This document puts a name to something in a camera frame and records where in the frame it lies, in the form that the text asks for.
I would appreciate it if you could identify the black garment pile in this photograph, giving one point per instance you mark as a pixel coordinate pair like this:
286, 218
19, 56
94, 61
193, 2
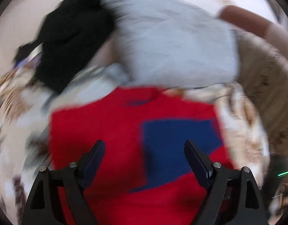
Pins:
69, 36

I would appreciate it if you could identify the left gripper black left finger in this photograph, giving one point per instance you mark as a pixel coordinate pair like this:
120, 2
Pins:
44, 205

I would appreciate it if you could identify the leaf pattern fleece blanket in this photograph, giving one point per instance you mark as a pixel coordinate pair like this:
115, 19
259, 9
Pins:
25, 108

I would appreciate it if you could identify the red and blue knit sweater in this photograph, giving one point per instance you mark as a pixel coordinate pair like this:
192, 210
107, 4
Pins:
144, 177

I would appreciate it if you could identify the small purple clothes pile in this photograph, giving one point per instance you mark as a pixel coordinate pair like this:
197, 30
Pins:
28, 55

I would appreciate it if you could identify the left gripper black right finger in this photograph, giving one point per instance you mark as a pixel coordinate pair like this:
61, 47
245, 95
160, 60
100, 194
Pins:
233, 196

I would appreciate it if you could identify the brown pink bolster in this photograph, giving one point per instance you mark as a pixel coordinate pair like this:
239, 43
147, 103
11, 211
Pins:
258, 25

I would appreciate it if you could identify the grey quilted pillow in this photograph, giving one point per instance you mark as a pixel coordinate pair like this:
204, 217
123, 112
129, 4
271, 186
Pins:
170, 43

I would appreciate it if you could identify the striped brown headboard cushion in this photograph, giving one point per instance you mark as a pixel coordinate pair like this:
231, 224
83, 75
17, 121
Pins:
263, 75

